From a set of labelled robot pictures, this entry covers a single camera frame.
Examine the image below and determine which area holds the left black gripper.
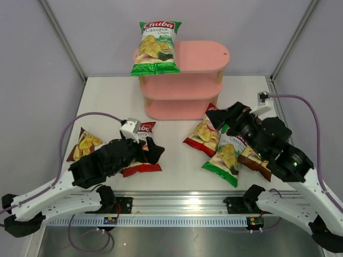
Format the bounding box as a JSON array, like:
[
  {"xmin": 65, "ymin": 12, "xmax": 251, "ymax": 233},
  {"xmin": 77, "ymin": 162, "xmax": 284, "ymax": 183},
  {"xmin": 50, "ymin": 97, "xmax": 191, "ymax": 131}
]
[{"xmin": 109, "ymin": 134, "xmax": 164, "ymax": 177}]

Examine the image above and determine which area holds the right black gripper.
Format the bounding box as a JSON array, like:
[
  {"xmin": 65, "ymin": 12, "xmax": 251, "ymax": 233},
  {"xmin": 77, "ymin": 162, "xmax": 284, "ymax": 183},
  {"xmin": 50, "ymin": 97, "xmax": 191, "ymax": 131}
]
[{"xmin": 206, "ymin": 101, "xmax": 269, "ymax": 159}]

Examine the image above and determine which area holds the green Chuba chips bag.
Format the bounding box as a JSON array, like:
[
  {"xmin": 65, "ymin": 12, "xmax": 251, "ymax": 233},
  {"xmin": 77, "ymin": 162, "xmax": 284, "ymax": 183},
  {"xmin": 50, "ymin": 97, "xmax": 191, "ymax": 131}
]
[
  {"xmin": 131, "ymin": 20, "xmax": 182, "ymax": 77},
  {"xmin": 202, "ymin": 125, "xmax": 247, "ymax": 187}
]

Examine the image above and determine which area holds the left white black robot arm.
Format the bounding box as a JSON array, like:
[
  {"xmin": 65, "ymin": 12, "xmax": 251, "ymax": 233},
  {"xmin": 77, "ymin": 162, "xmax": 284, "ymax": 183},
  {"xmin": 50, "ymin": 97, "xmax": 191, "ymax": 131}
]
[{"xmin": 2, "ymin": 137, "xmax": 165, "ymax": 238}]

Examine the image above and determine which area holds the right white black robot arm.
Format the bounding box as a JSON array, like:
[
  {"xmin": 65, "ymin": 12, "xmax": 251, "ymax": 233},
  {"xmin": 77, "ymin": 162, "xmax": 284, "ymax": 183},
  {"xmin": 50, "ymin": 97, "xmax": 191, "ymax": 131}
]
[{"xmin": 206, "ymin": 102, "xmax": 342, "ymax": 253}]

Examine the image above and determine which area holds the red Chuba chips bag left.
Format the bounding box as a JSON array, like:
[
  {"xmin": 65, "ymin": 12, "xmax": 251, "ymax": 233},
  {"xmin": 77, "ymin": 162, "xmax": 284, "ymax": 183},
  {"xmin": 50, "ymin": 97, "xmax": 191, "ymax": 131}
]
[{"xmin": 120, "ymin": 122, "xmax": 162, "ymax": 177}]

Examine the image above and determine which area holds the red chuba chips bag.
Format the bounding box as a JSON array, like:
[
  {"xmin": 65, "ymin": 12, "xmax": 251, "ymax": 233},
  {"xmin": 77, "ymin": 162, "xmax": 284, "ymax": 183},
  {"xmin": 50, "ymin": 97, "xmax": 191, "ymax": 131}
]
[
  {"xmin": 183, "ymin": 114, "xmax": 221, "ymax": 157},
  {"xmin": 120, "ymin": 122, "xmax": 162, "ymax": 177}
]

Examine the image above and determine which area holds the red Chuba chips bag right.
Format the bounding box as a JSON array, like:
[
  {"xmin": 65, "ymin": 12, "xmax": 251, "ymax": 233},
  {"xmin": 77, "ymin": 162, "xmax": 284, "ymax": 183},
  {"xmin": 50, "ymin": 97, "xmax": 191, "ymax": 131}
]
[{"xmin": 183, "ymin": 114, "xmax": 221, "ymax": 157}]

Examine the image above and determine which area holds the pink three-tier wooden shelf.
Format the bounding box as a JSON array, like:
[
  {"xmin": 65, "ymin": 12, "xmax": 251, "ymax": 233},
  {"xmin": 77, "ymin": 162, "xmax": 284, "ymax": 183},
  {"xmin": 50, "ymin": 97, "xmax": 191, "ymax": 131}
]
[{"xmin": 139, "ymin": 41, "xmax": 230, "ymax": 120}]

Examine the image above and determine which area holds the brown Chuba chips bag right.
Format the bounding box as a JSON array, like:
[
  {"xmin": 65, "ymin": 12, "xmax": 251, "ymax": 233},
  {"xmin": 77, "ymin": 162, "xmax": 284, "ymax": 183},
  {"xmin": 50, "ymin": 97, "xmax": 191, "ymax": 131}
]
[{"xmin": 238, "ymin": 146, "xmax": 272, "ymax": 182}]

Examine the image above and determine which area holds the brown chuba chips bag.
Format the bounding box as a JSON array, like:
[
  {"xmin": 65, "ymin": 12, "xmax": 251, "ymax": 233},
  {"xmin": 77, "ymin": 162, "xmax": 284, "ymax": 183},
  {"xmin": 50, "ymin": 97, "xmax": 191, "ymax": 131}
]
[
  {"xmin": 66, "ymin": 127, "xmax": 104, "ymax": 162},
  {"xmin": 238, "ymin": 146, "xmax": 272, "ymax": 182}
]

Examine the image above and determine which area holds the brown Chuba chips bag left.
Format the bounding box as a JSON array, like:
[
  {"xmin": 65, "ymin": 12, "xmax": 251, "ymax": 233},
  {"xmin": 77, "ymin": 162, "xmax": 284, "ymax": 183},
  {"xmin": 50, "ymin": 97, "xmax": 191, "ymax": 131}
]
[{"xmin": 66, "ymin": 127, "xmax": 104, "ymax": 162}]

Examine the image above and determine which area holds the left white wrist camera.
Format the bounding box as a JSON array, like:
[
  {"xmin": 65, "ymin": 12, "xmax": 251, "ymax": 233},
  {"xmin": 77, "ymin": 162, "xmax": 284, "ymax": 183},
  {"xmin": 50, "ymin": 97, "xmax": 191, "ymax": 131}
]
[{"xmin": 120, "ymin": 118, "xmax": 141, "ymax": 143}]

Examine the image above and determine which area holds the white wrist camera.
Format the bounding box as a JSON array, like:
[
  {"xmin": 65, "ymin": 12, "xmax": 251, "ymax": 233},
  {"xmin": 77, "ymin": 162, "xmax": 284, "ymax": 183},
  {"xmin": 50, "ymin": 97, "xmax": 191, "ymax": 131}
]
[
  {"xmin": 120, "ymin": 118, "xmax": 141, "ymax": 143},
  {"xmin": 250, "ymin": 91, "xmax": 274, "ymax": 116}
]

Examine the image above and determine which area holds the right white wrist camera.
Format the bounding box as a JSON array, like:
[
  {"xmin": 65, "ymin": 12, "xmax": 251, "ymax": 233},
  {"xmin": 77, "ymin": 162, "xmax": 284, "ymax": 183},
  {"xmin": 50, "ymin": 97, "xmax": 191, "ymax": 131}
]
[{"xmin": 250, "ymin": 91, "xmax": 274, "ymax": 116}]

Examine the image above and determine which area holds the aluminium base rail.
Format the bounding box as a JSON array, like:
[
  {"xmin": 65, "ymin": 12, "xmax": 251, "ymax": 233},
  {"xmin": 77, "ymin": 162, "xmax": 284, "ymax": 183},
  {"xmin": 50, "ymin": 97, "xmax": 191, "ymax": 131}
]
[{"xmin": 77, "ymin": 190, "xmax": 306, "ymax": 218}]

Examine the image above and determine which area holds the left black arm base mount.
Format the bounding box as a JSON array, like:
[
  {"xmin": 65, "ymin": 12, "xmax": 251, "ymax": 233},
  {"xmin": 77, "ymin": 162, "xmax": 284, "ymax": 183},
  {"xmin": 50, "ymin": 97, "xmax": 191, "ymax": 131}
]
[{"xmin": 109, "ymin": 196, "xmax": 133, "ymax": 215}]

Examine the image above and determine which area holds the white slotted cable duct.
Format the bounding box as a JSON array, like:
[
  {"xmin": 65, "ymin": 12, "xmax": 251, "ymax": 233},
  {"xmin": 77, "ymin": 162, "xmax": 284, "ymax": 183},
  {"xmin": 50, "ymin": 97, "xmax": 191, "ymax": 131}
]
[{"xmin": 48, "ymin": 216, "xmax": 248, "ymax": 228}]

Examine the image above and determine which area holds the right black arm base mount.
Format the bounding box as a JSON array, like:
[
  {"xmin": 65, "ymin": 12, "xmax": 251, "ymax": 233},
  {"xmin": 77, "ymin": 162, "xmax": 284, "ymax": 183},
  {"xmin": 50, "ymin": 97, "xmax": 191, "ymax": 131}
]
[{"xmin": 223, "ymin": 196, "xmax": 259, "ymax": 214}]

